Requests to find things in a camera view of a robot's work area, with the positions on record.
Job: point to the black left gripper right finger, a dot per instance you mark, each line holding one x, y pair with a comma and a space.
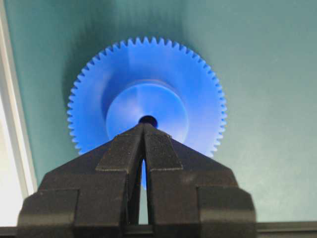
191, 195

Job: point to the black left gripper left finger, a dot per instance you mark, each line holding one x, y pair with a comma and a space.
93, 196

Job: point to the small blue plastic gear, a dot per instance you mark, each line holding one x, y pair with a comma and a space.
147, 77

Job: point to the black table frame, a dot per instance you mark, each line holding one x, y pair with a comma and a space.
264, 230

